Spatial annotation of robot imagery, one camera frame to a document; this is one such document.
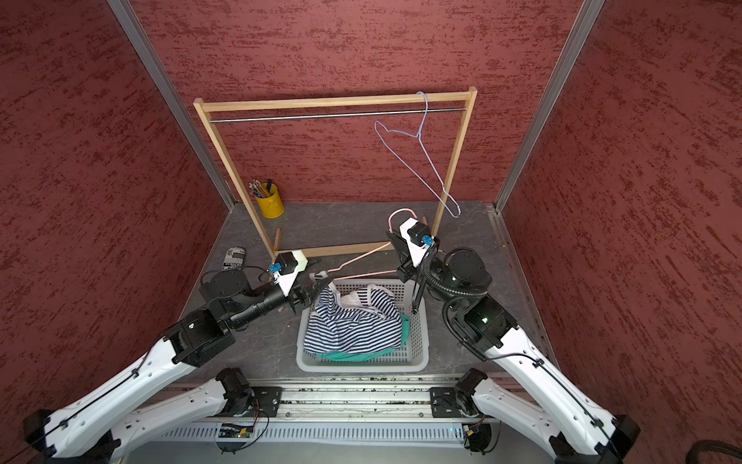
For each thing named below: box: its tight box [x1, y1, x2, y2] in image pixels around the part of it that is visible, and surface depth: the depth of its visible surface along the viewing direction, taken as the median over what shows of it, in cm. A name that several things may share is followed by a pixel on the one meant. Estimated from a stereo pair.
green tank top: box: [315, 312, 411, 363], surface depth 81 cm
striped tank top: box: [303, 284, 402, 354], surface depth 79 cm
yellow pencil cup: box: [256, 182, 286, 220], surface depth 112 cm
